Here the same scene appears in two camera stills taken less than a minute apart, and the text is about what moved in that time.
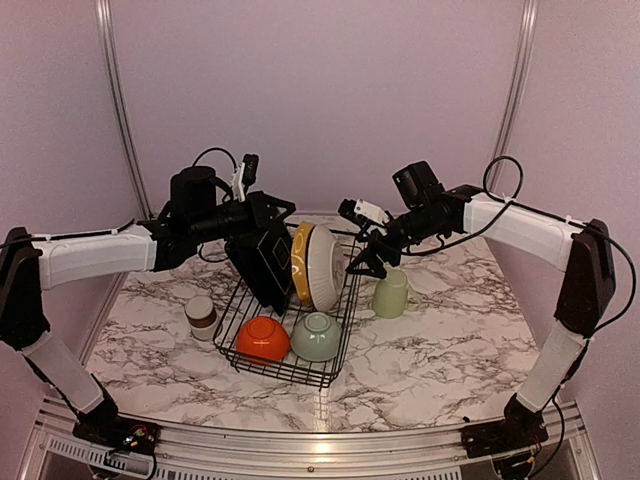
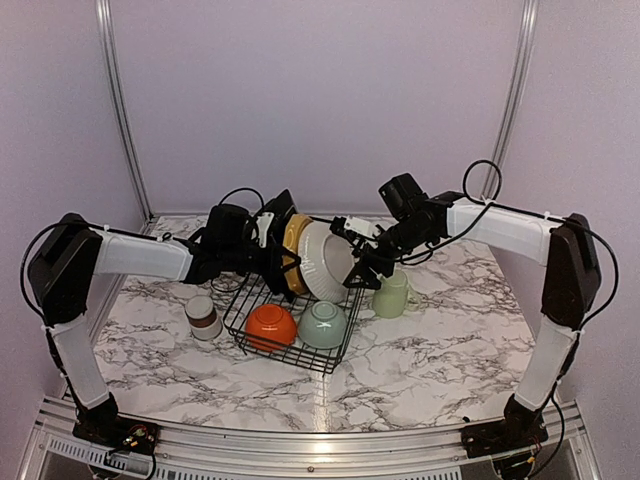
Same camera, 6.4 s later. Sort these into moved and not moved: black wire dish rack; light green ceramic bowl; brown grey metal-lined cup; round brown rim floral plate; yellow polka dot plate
Moved: black wire dish rack; yellow polka dot plate; light green ceramic bowl
Not moved: brown grey metal-lined cup; round brown rim floral plate
